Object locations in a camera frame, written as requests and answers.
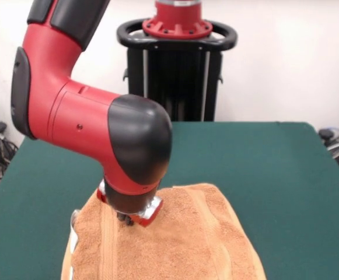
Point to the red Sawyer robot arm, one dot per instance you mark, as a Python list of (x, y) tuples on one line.
[(84, 116)]

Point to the white round object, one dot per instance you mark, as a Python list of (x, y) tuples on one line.
[(336, 148)]

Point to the small black power adapter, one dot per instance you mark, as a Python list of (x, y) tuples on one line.
[(326, 134)]

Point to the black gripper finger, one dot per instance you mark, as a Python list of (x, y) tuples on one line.
[(130, 221), (120, 217)]

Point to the dark green table cloth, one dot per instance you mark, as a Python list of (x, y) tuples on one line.
[(274, 175)]

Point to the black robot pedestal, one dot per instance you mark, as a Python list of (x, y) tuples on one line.
[(183, 87)]

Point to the tan terry towel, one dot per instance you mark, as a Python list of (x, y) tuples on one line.
[(186, 233)]

